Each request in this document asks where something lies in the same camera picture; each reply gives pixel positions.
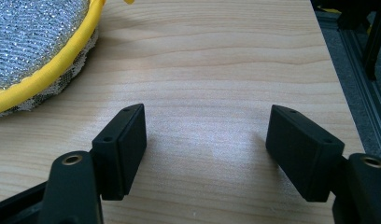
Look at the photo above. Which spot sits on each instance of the black metal stand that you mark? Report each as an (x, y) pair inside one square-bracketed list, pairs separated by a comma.
[(366, 28)]

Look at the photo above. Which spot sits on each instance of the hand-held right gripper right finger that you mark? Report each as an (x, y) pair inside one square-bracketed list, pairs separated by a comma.
[(307, 155)]

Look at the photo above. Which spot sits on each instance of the yellow-rimmed silver mesh basket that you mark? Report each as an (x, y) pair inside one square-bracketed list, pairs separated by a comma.
[(33, 46)]

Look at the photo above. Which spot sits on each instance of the aluminium frame rail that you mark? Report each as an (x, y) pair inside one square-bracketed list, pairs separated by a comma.
[(363, 90)]

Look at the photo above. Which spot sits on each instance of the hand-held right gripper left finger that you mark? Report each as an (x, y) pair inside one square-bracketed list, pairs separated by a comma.
[(117, 149)]

